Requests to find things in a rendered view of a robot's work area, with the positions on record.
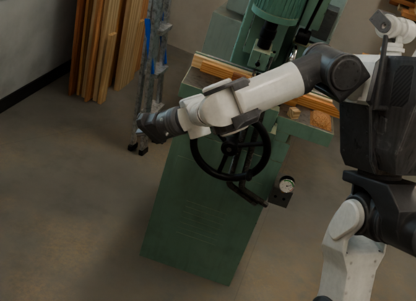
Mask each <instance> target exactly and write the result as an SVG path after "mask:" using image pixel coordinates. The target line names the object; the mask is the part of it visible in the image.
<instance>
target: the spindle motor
mask: <svg viewBox="0 0 416 301"><path fill-rule="evenodd" d="M305 1H306V0H254V2H253V6H252V8H251V9H252V11H253V12H254V13H255V14H256V15H258V16H259V17H261V18H263V19H265V20H267V21H269V22H272V23H275V24H279V25H286V26H294V25H296V24H297V22H298V19H299V16H300V14H301V11H302V9H303V6H304V3H305Z"/></svg>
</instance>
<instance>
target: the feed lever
mask: <svg viewBox="0 0 416 301"><path fill-rule="evenodd" d="M322 2H323V0H319V1H318V3H317V5H316V7H315V9H314V11H313V13H312V15H311V17H310V19H309V22H308V24H307V26H306V28H305V29H303V28H301V27H300V28H299V30H298V32H297V35H296V38H295V42H297V43H300V44H302V45H305V46H306V45H307V44H308V42H309V40H310V36H311V31H309V28H310V26H311V24H312V22H313V20H314V18H315V16H316V14H317V12H318V10H319V8H320V6H321V4H322Z"/></svg>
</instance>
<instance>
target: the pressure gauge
mask: <svg viewBox="0 0 416 301"><path fill-rule="evenodd" d="M290 185H291V186H290ZM286 186H288V187H286ZM279 189H280V190H281V192H282V193H290V192H292V191H293V190H294V189H295V180H294V179H293V178H292V177H291V176H283V177H282V178H281V179H280V180H279Z"/></svg>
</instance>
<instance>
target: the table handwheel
mask: <svg viewBox="0 0 416 301"><path fill-rule="evenodd" d="M251 125H252V126H253V127H254V128H255V129H256V130H257V131H258V133H259V134H260V136H261V139H262V141H259V142H244V143H239V141H238V140H237V139H238V135H239V132H237V133H234V134H231V135H229V136H228V137H222V136H220V135H219V134H218V137H219V138H220V139H221V140H222V145H221V151H222V153H223V154H224V155H223V158H222V161H221V163H220V165H219V167H218V169H217V170H216V169H214V168H212V167H211V166H209V165H208V164H207V163H206V162H205V161H204V159H203V158H202V157H201V155H200V153H199V149H198V146H197V140H198V138H195V139H190V141H189V144H190V149H191V153H192V156H193V158H194V160H195V161H196V163H197V164H198V166H199V167H200V168H201V169H202V170H203V171H205V172H206V173H207V174H209V175H210V176H212V177H214V178H217V179H219V180H223V181H243V180H245V175H246V173H247V172H244V173H238V174H229V173H223V172H222V170H223V167H224V165H225V162H226V161H227V158H228V156H234V155H235V154H236V153H237V152H238V148H243V147H256V146H263V153H262V157H261V159H260V161H259V162H258V164H257V165H256V166H255V167H253V168H252V171H253V177H254V176H256V175H257V174H258V173H260V172H261V171H262V170H263V169H264V167H265V166H266V165H267V163H268V161H269V159H270V156H271V139H270V137H269V134H268V132H267V130H266V128H265V127H264V126H263V124H262V123H261V122H260V121H259V120H258V122H256V123H253V124H251Z"/></svg>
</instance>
